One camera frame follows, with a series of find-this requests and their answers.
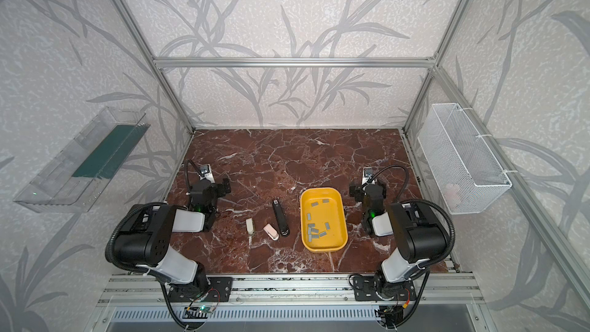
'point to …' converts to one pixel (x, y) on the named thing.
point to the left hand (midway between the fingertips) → (216, 169)
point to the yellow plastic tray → (323, 221)
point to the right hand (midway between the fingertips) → (367, 173)
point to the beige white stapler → (250, 226)
